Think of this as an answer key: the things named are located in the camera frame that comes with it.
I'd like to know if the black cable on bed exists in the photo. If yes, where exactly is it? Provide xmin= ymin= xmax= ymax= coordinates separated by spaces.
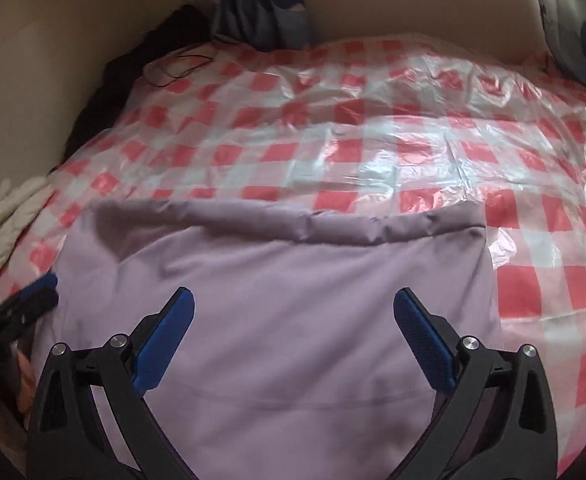
xmin=143 ymin=49 xmax=214 ymax=89

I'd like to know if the lilac purple jacket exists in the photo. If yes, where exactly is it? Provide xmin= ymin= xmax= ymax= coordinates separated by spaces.
xmin=32 ymin=200 xmax=501 ymax=479

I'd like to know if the red checked plastic bed cover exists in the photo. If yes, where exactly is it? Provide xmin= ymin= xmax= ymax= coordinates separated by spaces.
xmin=0 ymin=35 xmax=586 ymax=467

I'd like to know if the beige quilted blanket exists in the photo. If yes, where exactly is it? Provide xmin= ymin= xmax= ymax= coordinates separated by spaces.
xmin=0 ymin=177 xmax=54 ymax=271

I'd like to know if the black clothing pile by wall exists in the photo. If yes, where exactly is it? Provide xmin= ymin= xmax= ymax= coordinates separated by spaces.
xmin=61 ymin=4 xmax=211 ymax=162

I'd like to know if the blue patterned curtain left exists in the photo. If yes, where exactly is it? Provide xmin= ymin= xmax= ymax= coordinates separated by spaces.
xmin=213 ymin=0 xmax=311 ymax=52

